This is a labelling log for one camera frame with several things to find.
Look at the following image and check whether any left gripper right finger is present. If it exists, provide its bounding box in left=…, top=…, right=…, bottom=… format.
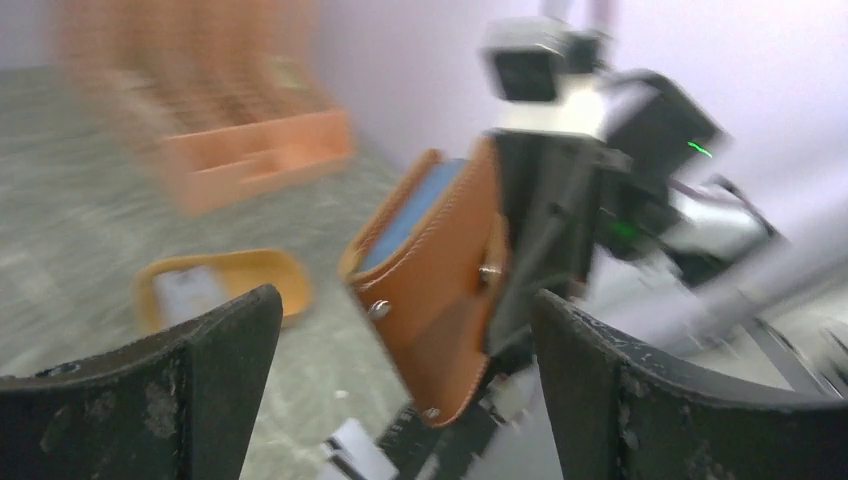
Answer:
left=531, top=290, right=847, bottom=479

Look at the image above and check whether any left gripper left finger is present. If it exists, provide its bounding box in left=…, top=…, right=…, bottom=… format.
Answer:
left=1, top=284, right=283, bottom=480

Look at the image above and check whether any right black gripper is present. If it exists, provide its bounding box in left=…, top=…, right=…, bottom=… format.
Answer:
left=486, top=70, right=724, bottom=371

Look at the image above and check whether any brown leather card holder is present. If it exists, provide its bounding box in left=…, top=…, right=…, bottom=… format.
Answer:
left=338, top=136, right=510, bottom=427

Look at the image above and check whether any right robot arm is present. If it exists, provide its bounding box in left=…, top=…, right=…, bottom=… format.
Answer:
left=485, top=67, right=847, bottom=357

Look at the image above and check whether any dropped grey stripe card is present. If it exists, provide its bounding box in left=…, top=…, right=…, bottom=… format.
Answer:
left=315, top=418, right=398, bottom=480

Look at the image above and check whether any orange oval tray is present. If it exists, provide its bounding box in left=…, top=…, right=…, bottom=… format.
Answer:
left=132, top=249, right=314, bottom=333

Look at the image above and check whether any orange desk file organizer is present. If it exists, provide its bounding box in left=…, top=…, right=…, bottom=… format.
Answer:
left=55, top=0, right=355, bottom=215

